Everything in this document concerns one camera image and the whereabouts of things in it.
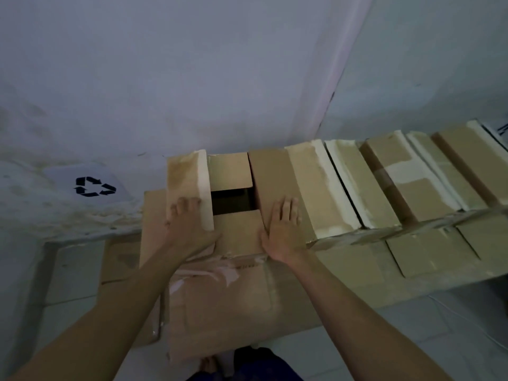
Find cardboard box with white-edged flaps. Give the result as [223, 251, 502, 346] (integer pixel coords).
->
[325, 139, 402, 230]
[358, 130, 487, 224]
[432, 120, 508, 208]

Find white label with black print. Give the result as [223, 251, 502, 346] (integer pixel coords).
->
[477, 119, 508, 150]

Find person's right forearm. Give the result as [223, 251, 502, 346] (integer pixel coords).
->
[278, 252, 447, 381]

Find person's right hand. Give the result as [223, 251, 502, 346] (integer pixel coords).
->
[259, 195, 306, 264]

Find person's left forearm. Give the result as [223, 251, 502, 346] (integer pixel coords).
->
[0, 244, 191, 381]

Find flattened brown cardboard sheet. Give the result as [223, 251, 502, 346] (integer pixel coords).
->
[98, 238, 169, 347]

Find long low cardboard box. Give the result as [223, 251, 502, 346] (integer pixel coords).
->
[306, 204, 508, 311]

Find brown cardboard box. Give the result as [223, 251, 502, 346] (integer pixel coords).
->
[139, 148, 364, 268]

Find torn white packing tape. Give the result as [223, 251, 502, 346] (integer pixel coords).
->
[169, 260, 241, 294]

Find person's bare foot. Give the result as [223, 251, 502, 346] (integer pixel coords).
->
[198, 356, 220, 377]

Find large taped cardboard box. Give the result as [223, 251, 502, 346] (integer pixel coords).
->
[166, 252, 323, 365]

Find person's left hand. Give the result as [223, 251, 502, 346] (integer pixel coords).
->
[165, 196, 223, 261]

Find person's dark blue shorts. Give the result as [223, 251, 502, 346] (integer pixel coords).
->
[233, 347, 304, 381]

